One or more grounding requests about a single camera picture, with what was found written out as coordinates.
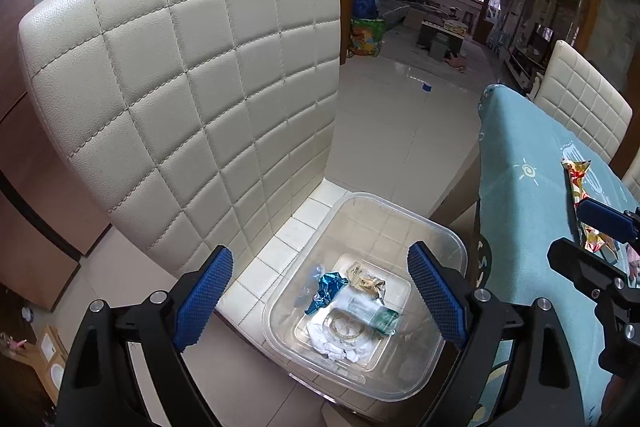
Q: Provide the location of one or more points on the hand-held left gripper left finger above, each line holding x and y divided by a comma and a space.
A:
205, 302

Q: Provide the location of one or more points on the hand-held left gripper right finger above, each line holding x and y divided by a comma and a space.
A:
437, 302

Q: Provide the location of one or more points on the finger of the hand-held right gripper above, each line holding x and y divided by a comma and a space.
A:
605, 218
575, 259

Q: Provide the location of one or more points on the red gold patterned wrapper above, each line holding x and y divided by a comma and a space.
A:
580, 187

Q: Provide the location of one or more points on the white green drink carton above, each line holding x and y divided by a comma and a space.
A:
384, 319

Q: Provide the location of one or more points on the clear plastic bin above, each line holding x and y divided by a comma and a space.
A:
385, 227

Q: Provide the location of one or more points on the blue foil wrapper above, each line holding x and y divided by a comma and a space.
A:
325, 289

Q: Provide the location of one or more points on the white tissue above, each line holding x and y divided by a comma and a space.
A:
325, 344

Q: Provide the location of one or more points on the cream quilted leather chair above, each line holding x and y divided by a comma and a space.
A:
585, 102
175, 82
632, 179

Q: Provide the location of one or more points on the teal printed tablecloth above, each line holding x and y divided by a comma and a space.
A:
525, 207

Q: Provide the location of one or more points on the flat cardboard box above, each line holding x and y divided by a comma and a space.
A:
52, 367

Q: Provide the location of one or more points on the white television stand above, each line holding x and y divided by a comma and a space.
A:
522, 67

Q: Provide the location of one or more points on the brown wooden cabinet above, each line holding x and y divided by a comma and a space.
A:
30, 207

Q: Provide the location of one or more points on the wooden column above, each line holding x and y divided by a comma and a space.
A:
591, 7

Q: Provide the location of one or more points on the pink toy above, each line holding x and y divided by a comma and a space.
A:
457, 62

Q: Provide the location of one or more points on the coffee table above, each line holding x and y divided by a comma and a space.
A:
442, 37

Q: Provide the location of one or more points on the colourful printed bag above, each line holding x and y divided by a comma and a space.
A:
366, 38

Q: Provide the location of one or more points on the grey sofa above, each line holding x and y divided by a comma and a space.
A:
400, 4

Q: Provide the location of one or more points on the wooden partition cabinet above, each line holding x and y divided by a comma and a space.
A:
346, 17

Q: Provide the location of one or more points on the blue bag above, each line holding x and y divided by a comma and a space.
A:
364, 3

